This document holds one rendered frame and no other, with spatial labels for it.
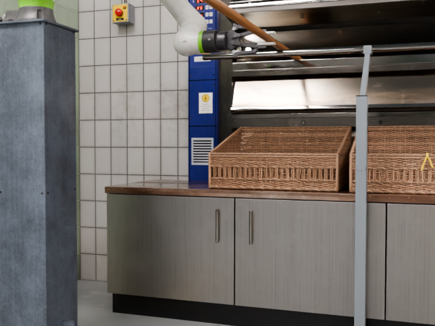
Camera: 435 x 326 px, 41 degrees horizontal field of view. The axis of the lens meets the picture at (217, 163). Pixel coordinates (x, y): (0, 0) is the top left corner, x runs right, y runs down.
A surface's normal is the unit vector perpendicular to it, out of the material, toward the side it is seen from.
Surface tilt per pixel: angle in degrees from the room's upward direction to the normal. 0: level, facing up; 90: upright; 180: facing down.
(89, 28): 90
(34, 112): 90
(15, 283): 90
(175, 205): 90
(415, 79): 70
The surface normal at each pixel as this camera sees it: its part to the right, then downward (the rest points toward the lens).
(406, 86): -0.31, -0.31
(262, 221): -0.33, 0.04
